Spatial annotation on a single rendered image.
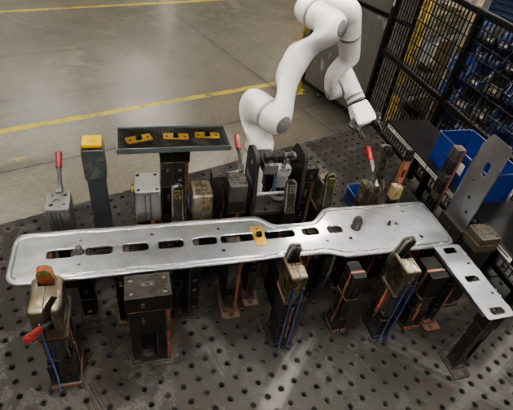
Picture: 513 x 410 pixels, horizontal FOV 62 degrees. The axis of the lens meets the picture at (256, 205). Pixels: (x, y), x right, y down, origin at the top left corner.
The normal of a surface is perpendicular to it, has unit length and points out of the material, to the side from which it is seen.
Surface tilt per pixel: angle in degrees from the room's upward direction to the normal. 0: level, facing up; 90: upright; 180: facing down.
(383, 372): 0
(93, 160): 90
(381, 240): 0
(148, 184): 0
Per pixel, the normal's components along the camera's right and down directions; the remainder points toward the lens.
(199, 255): 0.12, -0.76
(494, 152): -0.96, 0.07
